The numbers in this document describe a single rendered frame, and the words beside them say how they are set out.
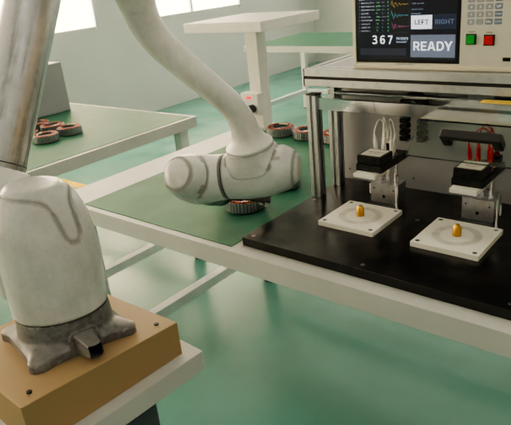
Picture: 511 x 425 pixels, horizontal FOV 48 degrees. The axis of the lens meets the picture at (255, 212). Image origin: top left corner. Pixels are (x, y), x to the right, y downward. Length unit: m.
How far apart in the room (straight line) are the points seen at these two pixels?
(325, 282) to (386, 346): 1.10
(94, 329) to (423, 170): 0.99
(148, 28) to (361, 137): 0.75
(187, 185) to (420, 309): 0.52
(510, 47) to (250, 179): 0.60
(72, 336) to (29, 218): 0.20
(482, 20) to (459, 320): 0.63
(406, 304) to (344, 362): 1.10
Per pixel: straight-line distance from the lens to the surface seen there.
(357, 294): 1.21
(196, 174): 1.22
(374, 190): 1.55
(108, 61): 6.41
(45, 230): 0.93
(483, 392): 2.16
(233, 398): 2.12
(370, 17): 1.47
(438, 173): 1.61
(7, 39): 1.19
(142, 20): 1.18
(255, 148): 1.19
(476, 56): 1.37
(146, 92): 6.72
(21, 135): 1.15
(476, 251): 1.29
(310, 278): 1.26
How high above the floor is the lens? 1.36
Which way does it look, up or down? 22 degrees down
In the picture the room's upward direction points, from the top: 6 degrees counter-clockwise
